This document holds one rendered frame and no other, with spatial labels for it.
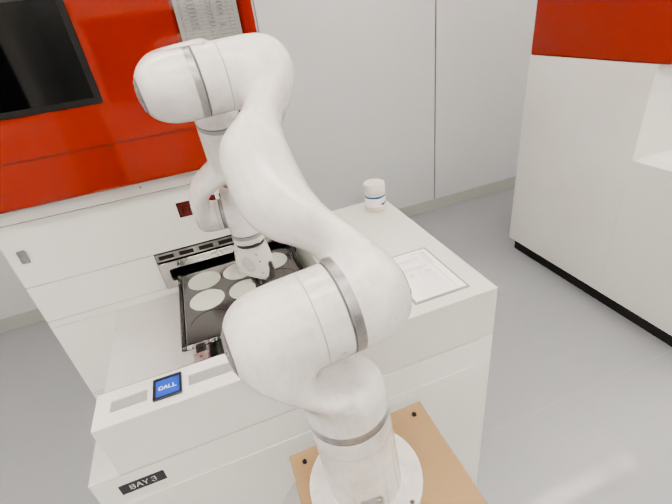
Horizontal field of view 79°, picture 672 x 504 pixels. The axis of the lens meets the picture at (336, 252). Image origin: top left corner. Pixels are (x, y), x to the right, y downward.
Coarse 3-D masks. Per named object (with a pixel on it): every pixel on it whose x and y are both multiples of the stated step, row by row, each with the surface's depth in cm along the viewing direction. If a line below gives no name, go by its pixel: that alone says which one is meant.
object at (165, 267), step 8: (272, 240) 139; (216, 248) 134; (224, 248) 134; (232, 248) 135; (184, 256) 132; (192, 256) 132; (200, 256) 133; (208, 256) 134; (216, 256) 135; (160, 264) 130; (168, 264) 130; (176, 264) 131; (184, 264) 132; (168, 272) 131; (168, 280) 133; (176, 280) 134; (168, 288) 134
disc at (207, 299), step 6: (198, 294) 120; (204, 294) 120; (210, 294) 120; (216, 294) 119; (222, 294) 119; (192, 300) 118; (198, 300) 118; (204, 300) 117; (210, 300) 117; (216, 300) 117; (222, 300) 116; (192, 306) 116; (198, 306) 115; (204, 306) 115; (210, 306) 115
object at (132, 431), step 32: (192, 384) 83; (224, 384) 81; (96, 416) 78; (128, 416) 78; (160, 416) 79; (192, 416) 82; (224, 416) 85; (256, 416) 88; (128, 448) 80; (160, 448) 83
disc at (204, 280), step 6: (198, 276) 129; (204, 276) 128; (210, 276) 128; (216, 276) 128; (192, 282) 126; (198, 282) 126; (204, 282) 125; (210, 282) 125; (216, 282) 125; (192, 288) 123; (198, 288) 123; (204, 288) 123
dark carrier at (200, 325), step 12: (276, 252) 136; (288, 252) 135; (228, 264) 133; (288, 264) 129; (192, 276) 129; (276, 276) 124; (216, 288) 122; (228, 288) 121; (228, 300) 116; (192, 312) 113; (204, 312) 113; (216, 312) 112; (192, 324) 109; (204, 324) 108; (216, 324) 108; (192, 336) 104; (204, 336) 104
